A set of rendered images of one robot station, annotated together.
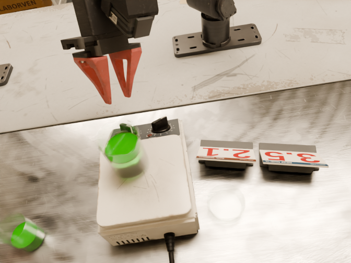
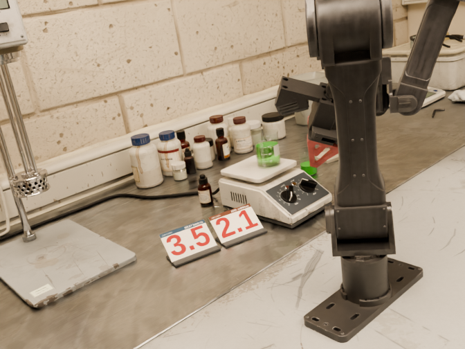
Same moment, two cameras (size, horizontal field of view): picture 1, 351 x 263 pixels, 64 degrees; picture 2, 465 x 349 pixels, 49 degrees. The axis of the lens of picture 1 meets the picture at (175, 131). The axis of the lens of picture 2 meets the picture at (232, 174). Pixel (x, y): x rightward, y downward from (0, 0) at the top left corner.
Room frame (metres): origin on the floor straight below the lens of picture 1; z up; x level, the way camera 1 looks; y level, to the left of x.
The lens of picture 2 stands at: (0.88, -0.67, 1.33)
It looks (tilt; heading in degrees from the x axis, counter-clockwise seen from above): 19 degrees down; 137
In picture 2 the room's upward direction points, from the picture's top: 9 degrees counter-clockwise
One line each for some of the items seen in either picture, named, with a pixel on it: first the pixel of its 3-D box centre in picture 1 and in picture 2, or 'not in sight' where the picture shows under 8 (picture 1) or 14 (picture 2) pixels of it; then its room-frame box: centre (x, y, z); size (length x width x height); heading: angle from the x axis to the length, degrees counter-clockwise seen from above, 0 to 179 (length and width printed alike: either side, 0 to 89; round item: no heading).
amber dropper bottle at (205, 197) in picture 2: not in sight; (204, 188); (0.06, 0.01, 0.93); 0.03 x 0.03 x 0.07
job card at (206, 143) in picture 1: (225, 150); (237, 224); (0.23, -0.07, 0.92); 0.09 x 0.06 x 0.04; 72
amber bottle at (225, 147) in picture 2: not in sight; (221, 143); (-0.14, 0.25, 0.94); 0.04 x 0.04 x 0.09
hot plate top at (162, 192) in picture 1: (142, 177); (258, 167); (0.18, 0.06, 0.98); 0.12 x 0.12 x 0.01; 87
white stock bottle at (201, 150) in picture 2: not in sight; (201, 151); (-0.14, 0.18, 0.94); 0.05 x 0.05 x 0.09
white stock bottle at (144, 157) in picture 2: not in sight; (144, 160); (-0.19, 0.03, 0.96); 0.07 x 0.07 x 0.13
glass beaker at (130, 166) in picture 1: (126, 152); (266, 148); (0.20, 0.07, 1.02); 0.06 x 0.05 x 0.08; 31
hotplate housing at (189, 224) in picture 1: (148, 175); (270, 189); (0.21, 0.05, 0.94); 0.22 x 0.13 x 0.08; 177
